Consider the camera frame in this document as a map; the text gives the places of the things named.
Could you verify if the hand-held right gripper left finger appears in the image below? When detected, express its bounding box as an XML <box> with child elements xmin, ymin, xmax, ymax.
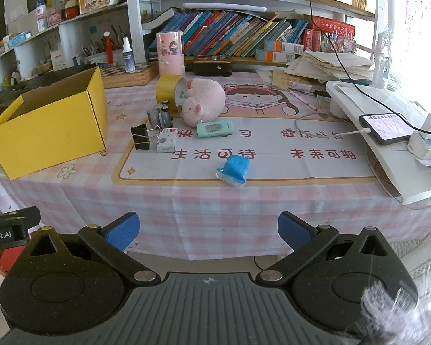
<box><xmin>29</xmin><ymin>211</ymin><xmax>162</xmax><ymax>286</ymax></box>

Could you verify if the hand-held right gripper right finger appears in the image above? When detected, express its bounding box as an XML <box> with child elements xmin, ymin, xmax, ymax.
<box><xmin>255</xmin><ymin>211</ymin><xmax>394</xmax><ymax>285</ymax></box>

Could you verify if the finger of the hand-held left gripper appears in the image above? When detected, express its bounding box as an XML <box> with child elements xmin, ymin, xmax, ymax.
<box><xmin>0</xmin><ymin>206</ymin><xmax>42</xmax><ymax>233</ymax></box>

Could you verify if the yellow cardboard box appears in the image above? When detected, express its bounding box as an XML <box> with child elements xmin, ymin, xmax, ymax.
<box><xmin>0</xmin><ymin>66</ymin><xmax>108</xmax><ymax>180</ymax></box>

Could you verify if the small white box red label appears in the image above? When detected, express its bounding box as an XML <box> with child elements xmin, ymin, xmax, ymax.
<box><xmin>156</xmin><ymin>128</ymin><xmax>176</xmax><ymax>153</ymax></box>

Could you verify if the mint green plastic device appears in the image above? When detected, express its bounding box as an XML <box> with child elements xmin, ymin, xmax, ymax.
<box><xmin>196</xmin><ymin>121</ymin><xmax>234</xmax><ymax>139</ymax></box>

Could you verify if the yellow tape roll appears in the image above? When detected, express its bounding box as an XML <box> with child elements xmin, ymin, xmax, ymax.
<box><xmin>155</xmin><ymin>75</ymin><xmax>187</xmax><ymax>111</ymax></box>

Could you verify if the blue and white packet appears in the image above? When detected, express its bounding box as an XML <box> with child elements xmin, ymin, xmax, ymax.
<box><xmin>215</xmin><ymin>154</ymin><xmax>250</xmax><ymax>188</ymax></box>

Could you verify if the black binder clip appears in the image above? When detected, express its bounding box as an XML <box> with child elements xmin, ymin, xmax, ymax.
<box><xmin>130</xmin><ymin>124</ymin><xmax>162</xmax><ymax>151</ymax></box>

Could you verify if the white monitor riser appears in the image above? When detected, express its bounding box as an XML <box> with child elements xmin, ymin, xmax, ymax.
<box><xmin>325</xmin><ymin>80</ymin><xmax>431</xmax><ymax>205</ymax></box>

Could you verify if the grey purple toy truck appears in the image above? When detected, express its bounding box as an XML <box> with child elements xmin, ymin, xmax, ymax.
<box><xmin>147</xmin><ymin>102</ymin><xmax>174</xmax><ymax>127</ymax></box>

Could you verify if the black piano keyboard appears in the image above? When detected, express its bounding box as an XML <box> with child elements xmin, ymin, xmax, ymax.
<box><xmin>0</xmin><ymin>65</ymin><xmax>94</xmax><ymax>116</ymax></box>

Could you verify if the grey fluffy sleeve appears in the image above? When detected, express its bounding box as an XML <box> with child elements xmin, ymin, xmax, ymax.
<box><xmin>361</xmin><ymin>280</ymin><xmax>431</xmax><ymax>345</ymax></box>

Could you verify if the smartphone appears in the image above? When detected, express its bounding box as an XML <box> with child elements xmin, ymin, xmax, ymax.
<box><xmin>358</xmin><ymin>113</ymin><xmax>415</xmax><ymax>146</ymax></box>

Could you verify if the wooden chessboard box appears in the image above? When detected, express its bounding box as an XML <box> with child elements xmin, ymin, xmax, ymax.
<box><xmin>100</xmin><ymin>63</ymin><xmax>160</xmax><ymax>89</ymax></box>

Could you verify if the white power strip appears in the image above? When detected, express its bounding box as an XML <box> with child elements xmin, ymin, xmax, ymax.
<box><xmin>407</xmin><ymin>129</ymin><xmax>431</xmax><ymax>162</ymax></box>

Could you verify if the pink plush pig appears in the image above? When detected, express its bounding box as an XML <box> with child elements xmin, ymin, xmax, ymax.
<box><xmin>181</xmin><ymin>78</ymin><xmax>226</xmax><ymax>126</ymax></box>

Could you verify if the stack of papers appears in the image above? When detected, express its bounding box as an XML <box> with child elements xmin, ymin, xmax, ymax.
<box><xmin>285</xmin><ymin>50</ymin><xmax>376</xmax><ymax>83</ymax></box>

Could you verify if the white spray bottle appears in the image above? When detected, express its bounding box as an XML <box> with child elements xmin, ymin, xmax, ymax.
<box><xmin>121</xmin><ymin>37</ymin><xmax>135</xmax><ymax>72</ymax></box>

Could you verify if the white and blue carton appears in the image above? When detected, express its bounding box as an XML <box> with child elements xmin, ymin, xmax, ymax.
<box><xmin>256</xmin><ymin>49</ymin><xmax>302</xmax><ymax>62</ymax></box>
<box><xmin>264</xmin><ymin>39</ymin><xmax>305</xmax><ymax>54</ymax></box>

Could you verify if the white pen holder with pens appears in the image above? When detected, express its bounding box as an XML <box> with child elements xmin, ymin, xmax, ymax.
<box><xmin>82</xmin><ymin>25</ymin><xmax>124</xmax><ymax>67</ymax></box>

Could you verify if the black and tan case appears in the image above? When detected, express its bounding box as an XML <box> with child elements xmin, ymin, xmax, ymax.
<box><xmin>192</xmin><ymin>55</ymin><xmax>234</xmax><ymax>77</ymax></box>

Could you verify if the red bottle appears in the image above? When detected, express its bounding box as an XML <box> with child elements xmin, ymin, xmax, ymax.
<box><xmin>106</xmin><ymin>32</ymin><xmax>116</xmax><ymax>64</ymax></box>

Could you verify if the pink cartoon cylinder humidifier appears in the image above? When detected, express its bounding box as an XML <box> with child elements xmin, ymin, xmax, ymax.
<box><xmin>156</xmin><ymin>30</ymin><xmax>185</xmax><ymax>76</ymax></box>

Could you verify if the white shelf unit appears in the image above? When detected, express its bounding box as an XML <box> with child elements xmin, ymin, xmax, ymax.
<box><xmin>0</xmin><ymin>2</ymin><xmax>130</xmax><ymax>90</ymax></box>

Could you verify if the red printed box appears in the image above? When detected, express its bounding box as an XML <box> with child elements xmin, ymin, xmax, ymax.
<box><xmin>303</xmin><ymin>16</ymin><xmax>356</xmax><ymax>53</ymax></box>

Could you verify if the row of books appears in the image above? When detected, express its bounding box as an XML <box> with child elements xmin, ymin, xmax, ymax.
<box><xmin>149</xmin><ymin>10</ymin><xmax>309</xmax><ymax>58</ymax></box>

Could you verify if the white charging cable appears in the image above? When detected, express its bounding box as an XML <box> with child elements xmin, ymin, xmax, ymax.
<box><xmin>296</xmin><ymin>112</ymin><xmax>370</xmax><ymax>135</ymax></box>

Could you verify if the black cable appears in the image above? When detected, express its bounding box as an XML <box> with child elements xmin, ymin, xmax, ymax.
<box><xmin>291</xmin><ymin>0</ymin><xmax>428</xmax><ymax>126</ymax></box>

